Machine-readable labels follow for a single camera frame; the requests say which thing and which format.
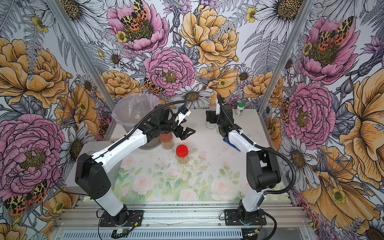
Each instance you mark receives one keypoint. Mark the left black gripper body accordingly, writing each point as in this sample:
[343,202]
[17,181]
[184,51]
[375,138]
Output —
[167,126]

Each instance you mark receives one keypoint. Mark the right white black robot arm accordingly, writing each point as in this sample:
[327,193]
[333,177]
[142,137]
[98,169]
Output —
[262,167]

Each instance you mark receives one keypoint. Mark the mesh bin with pink bag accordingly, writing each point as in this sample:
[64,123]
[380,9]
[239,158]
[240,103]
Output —
[130,110]

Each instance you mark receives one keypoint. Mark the aluminium rail frame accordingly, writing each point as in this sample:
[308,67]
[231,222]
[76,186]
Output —
[185,221]

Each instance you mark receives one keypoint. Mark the red lid peanut jar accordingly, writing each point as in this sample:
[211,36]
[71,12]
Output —
[182,154]

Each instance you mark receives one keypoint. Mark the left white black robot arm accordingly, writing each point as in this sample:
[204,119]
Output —
[92,170]

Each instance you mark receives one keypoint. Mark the green lid peanut jar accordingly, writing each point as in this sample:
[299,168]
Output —
[210,126]

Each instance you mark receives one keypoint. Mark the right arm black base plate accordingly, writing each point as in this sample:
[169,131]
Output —
[242,218]

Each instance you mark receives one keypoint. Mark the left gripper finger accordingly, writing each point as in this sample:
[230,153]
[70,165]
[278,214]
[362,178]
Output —
[181,115]
[183,134]

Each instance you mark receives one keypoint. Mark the white bottle green cap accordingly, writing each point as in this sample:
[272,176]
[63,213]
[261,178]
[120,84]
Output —
[240,109]

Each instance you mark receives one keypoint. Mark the blue gauze bandage packet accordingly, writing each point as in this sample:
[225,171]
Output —
[232,145]

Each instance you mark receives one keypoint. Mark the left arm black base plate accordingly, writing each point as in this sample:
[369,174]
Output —
[126,218]

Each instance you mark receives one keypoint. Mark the right aluminium corner post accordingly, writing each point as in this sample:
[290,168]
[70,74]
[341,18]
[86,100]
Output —
[291,41]

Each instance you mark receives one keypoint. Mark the left aluminium corner post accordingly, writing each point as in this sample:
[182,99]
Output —
[76,42]

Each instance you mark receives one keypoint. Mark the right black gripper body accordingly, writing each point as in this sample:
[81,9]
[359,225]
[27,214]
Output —
[220,122]

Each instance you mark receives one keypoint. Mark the aluminium corner post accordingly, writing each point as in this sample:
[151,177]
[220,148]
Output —
[76,42]
[291,41]

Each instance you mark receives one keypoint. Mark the brown lid peanut jar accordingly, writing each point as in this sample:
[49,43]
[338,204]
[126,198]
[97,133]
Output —
[167,141]

